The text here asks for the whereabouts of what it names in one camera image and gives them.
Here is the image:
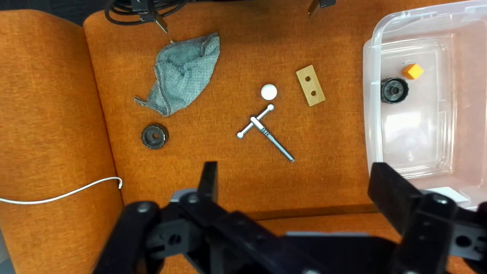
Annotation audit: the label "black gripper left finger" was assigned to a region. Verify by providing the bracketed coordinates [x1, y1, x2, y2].
[92, 160, 305, 274]

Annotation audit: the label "orange fabric sofa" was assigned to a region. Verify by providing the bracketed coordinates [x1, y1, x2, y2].
[0, 0, 487, 274]

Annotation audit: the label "small orange cube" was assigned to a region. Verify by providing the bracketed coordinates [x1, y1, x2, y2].
[401, 62, 426, 80]

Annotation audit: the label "thin white cable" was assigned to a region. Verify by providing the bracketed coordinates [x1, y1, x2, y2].
[0, 175, 124, 207]

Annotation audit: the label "grey crumpled cloth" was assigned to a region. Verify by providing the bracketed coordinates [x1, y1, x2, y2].
[133, 32, 222, 119]

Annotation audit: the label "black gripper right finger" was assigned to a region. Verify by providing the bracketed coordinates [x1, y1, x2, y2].
[366, 161, 487, 274]

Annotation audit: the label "black round knob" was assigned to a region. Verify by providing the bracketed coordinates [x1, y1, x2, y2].
[140, 122, 170, 151]

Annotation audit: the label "metal T-handle tool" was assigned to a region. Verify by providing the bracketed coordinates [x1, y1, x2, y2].
[235, 102, 296, 164]

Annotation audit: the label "transparent plastic container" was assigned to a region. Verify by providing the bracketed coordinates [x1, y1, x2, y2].
[362, 0, 487, 211]

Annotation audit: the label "black coiled cables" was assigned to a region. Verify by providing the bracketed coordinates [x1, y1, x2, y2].
[103, 0, 188, 35]

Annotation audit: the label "wooden block with two holes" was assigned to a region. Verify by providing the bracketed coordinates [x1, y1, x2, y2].
[295, 64, 327, 108]

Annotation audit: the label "black ring in bin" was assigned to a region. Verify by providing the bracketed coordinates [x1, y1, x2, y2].
[379, 76, 410, 105]

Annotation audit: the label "small white round object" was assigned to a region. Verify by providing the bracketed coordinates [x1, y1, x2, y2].
[258, 82, 280, 102]

